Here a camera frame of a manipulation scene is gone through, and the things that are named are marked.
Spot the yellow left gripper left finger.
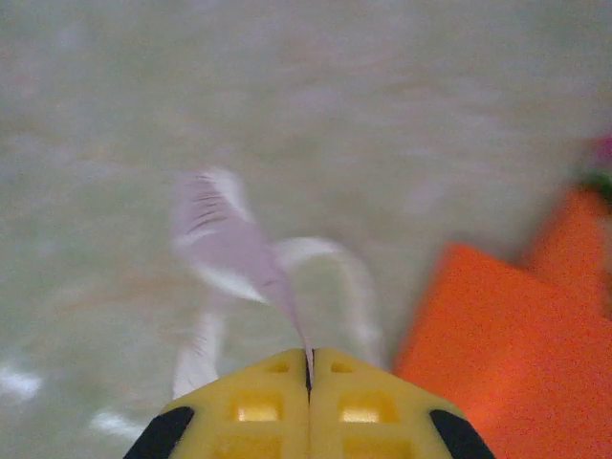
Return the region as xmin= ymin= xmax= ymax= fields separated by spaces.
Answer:
xmin=122 ymin=348 xmax=312 ymax=459

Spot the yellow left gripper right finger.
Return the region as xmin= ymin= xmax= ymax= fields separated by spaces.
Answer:
xmin=309 ymin=347 xmax=497 ymax=459

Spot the white translucent ribbon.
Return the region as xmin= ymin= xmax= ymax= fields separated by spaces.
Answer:
xmin=169 ymin=166 xmax=386 ymax=401

